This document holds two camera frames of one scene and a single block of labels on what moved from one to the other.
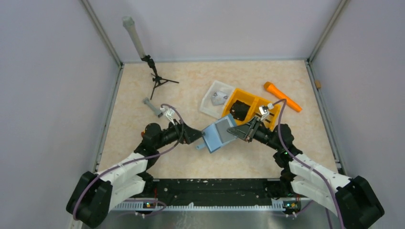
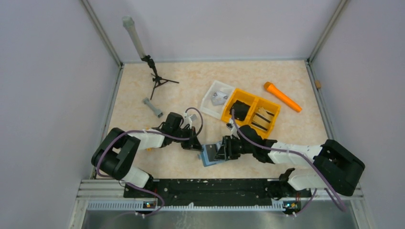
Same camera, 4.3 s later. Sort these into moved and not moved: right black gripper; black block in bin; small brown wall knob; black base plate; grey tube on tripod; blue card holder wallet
Moved: right black gripper; blue card holder wallet
Not moved: black base plate; black block in bin; grey tube on tripod; small brown wall knob
